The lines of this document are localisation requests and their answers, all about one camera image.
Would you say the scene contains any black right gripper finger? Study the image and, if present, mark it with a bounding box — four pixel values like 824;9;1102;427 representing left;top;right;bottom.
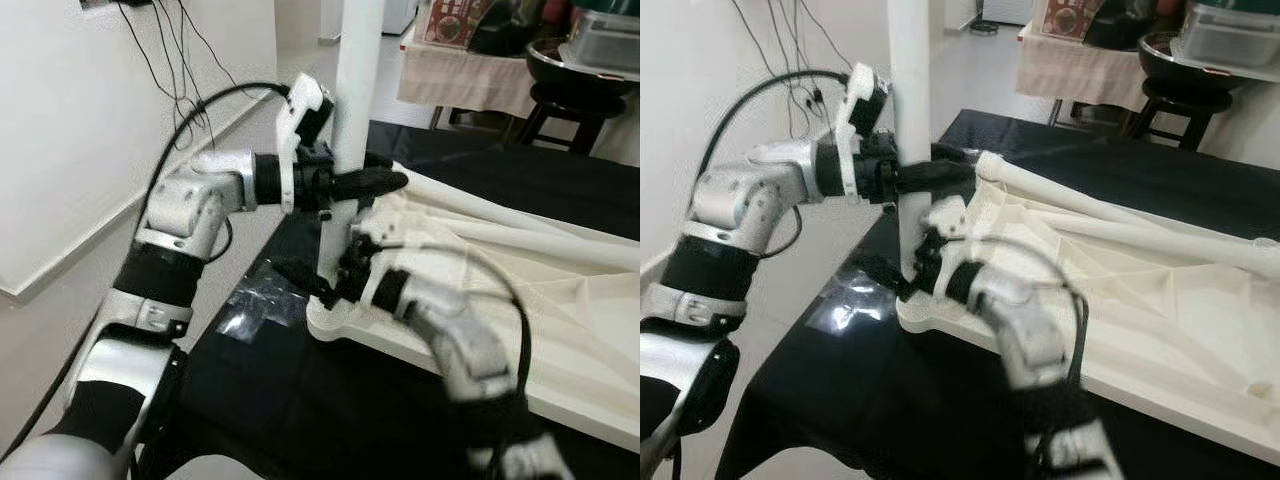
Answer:
272;258;336;301
862;255;913;299

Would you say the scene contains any white plastic children table top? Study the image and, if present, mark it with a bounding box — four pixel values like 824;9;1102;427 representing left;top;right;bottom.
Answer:
305;160;641;451
895;150;1280;466

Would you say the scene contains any clear tape patch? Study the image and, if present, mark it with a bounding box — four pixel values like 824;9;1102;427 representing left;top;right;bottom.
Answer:
215;260;311;346
805;265;901;336

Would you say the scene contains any beige cloth covered side table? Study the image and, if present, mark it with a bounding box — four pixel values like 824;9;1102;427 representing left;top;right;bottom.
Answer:
397;25;536;123
1015;20;1151;113

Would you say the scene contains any black tablecloth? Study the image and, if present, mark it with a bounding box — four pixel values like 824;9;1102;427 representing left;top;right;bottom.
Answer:
715;108;1280;480
135;120;641;480

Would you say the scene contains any white fridge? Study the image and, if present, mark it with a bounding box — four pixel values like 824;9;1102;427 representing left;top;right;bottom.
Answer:
985;0;1036;26
380;0;421;36

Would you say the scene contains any orange lid storage box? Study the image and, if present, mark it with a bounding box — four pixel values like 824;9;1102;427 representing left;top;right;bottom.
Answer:
1040;0;1101;41
425;0;496;46

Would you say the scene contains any black bag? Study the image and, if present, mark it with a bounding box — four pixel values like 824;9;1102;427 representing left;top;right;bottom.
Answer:
1085;0;1161;51
470;0;561;56

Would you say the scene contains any black round stool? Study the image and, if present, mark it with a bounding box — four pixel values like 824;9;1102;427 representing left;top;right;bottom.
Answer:
1125;78;1236;151
515;85;636;156

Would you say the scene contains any clear container green lid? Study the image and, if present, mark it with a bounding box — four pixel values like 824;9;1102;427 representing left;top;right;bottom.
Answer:
560;0;641;71
1170;0;1280;69

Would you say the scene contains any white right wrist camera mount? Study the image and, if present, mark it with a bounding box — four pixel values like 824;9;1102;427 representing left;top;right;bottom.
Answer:
925;195;973;263
350;208;406;263

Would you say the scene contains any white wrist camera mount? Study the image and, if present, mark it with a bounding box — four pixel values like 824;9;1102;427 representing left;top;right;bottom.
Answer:
350;208;406;263
275;72;336;213
925;195;973;263
835;62;891;201

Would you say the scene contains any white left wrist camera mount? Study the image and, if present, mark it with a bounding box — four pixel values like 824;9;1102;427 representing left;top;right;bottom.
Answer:
835;62;891;201
275;72;336;213

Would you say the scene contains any black wall cable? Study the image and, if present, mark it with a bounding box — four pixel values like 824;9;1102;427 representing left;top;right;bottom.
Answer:
797;0;851;73
118;0;216;151
730;0;826;136
178;0;241;91

